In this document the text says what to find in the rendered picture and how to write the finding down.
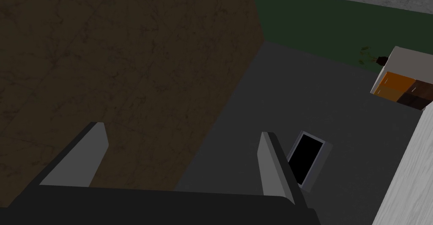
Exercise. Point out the small dark potted plant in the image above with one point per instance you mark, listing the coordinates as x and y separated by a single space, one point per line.
373 57

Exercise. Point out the white cabinet with orange drawers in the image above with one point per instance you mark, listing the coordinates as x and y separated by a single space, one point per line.
406 77

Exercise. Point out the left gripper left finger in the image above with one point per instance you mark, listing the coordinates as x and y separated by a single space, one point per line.
79 159

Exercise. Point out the grey framed black window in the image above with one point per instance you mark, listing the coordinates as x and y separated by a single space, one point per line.
304 162

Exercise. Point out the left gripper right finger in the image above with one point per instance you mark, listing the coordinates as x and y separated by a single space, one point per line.
272 171

